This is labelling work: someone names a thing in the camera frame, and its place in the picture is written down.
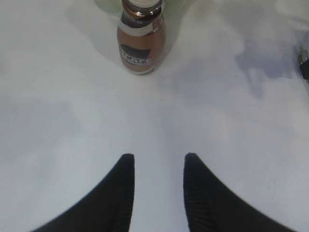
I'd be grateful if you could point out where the brown plastic drink bottle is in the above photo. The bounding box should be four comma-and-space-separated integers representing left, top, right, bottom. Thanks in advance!
117, 0, 167, 75

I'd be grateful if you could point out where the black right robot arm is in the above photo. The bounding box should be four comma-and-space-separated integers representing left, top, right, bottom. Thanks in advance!
295, 46, 309, 84

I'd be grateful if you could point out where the green wavy glass plate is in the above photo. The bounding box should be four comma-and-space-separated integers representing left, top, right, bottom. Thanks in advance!
94, 0, 122, 14

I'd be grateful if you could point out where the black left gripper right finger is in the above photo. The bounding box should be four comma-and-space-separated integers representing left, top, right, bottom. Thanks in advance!
184, 153, 289, 232

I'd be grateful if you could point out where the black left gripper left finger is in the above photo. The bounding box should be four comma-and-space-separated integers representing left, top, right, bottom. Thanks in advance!
36, 154, 134, 232

